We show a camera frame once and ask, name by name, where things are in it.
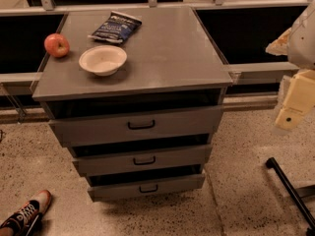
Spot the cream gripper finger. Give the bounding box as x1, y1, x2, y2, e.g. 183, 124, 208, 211
266, 29, 291, 56

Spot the grey drawer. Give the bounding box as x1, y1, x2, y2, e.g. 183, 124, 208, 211
88, 174, 205, 202
49, 106, 222, 148
73, 145, 212, 176

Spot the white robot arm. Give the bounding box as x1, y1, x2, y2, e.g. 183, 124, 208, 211
266, 0, 315, 131

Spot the grey drawer cabinet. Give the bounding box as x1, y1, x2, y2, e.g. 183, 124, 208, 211
32, 8, 231, 187

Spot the grey top drawer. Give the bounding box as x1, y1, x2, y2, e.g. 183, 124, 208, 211
49, 106, 222, 148

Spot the grey bottom drawer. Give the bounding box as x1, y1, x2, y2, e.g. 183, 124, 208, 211
88, 174, 205, 202

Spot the black chair leg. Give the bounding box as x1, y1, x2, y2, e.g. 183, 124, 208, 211
266, 157, 315, 236

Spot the blue chip bag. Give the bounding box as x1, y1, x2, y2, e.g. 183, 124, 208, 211
89, 11, 142, 44

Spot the white bowl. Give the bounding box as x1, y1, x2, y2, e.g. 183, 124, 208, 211
79, 45, 127, 76

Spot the red apple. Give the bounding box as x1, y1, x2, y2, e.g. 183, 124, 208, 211
44, 33, 70, 58

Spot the grey metal railing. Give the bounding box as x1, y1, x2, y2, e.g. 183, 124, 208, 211
1, 0, 308, 122

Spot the red black sneaker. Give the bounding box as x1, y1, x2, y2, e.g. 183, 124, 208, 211
0, 190, 52, 236

